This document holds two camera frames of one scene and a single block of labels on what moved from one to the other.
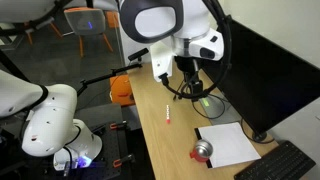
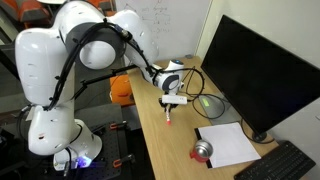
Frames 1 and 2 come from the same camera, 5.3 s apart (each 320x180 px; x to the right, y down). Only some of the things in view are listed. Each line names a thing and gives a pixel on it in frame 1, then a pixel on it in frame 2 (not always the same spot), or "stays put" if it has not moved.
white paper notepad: (230, 145) stays put
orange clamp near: (118, 162) stays put
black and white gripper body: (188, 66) → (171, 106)
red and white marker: (167, 114) stays put
